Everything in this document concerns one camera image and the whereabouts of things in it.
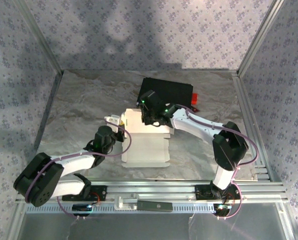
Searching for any blue and white paper box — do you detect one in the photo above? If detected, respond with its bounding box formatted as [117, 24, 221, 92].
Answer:
[120, 107, 175, 168]

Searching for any black hard case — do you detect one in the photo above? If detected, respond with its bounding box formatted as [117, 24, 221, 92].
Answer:
[138, 77, 194, 109]

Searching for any small black circuit board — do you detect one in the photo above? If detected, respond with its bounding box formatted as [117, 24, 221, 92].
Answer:
[72, 203, 93, 217]
[213, 203, 233, 217]

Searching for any dark grey flat bar device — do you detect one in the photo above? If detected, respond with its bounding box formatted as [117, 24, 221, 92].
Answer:
[136, 200, 174, 213]

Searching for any metal sheet panel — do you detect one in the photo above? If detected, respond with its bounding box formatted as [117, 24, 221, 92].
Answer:
[16, 212, 290, 240]

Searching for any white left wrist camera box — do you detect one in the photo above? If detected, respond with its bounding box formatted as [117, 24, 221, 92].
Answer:
[103, 113, 126, 133]

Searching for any white plastic bracket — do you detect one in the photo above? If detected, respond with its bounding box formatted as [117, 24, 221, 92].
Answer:
[113, 194, 139, 211]

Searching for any aluminium side rail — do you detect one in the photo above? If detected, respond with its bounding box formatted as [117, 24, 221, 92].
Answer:
[33, 71, 64, 151]
[231, 71, 274, 182]

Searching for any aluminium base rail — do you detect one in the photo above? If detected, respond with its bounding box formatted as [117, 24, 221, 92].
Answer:
[15, 178, 290, 204]

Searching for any slotted grey cable duct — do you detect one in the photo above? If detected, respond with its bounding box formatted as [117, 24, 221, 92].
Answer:
[25, 202, 216, 214]

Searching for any aluminium frame post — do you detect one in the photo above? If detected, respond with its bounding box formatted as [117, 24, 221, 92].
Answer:
[13, 0, 65, 76]
[236, 0, 286, 77]

